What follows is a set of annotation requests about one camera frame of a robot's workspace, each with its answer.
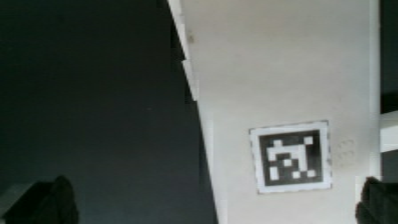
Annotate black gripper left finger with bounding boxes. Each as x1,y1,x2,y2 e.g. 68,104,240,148
0,176,80,224

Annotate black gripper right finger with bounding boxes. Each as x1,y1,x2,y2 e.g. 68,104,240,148
356,177,398,224

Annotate white cabinet drawer block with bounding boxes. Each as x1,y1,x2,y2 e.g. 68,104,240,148
167,0,381,224

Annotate white right border rail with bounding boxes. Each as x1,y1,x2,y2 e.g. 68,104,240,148
381,111,398,152

